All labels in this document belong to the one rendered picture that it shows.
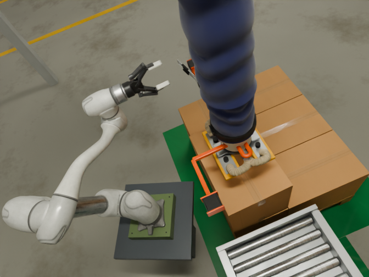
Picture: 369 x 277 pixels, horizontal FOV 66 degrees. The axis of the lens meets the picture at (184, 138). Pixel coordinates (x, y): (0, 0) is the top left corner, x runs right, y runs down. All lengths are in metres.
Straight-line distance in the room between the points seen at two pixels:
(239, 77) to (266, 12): 3.30
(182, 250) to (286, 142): 1.12
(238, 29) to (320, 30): 3.13
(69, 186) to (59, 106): 2.97
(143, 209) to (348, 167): 1.42
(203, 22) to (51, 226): 0.90
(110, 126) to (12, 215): 0.56
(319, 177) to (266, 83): 0.95
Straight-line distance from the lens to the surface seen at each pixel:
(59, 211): 1.22
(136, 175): 3.01
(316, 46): 3.79
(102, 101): 1.37
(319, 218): 2.03
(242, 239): 1.95
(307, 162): 2.23
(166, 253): 1.87
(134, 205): 1.64
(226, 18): 0.88
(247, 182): 1.70
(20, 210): 1.32
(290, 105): 2.50
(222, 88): 1.06
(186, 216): 1.89
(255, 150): 1.58
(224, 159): 1.54
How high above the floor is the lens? 2.51
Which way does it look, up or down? 56 degrees down
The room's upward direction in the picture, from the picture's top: 23 degrees counter-clockwise
